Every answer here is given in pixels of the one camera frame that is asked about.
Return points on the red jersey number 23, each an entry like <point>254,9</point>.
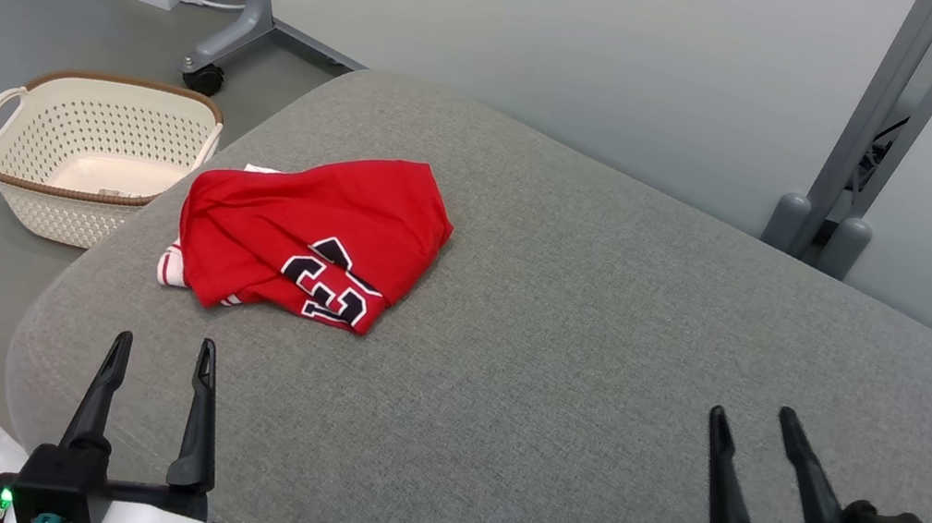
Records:
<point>305,217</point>

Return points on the cream perforated laundry basket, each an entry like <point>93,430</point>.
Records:
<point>93,137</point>

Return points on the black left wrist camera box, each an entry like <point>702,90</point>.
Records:
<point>62,478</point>

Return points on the grey partition post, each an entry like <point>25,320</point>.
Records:
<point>882,112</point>

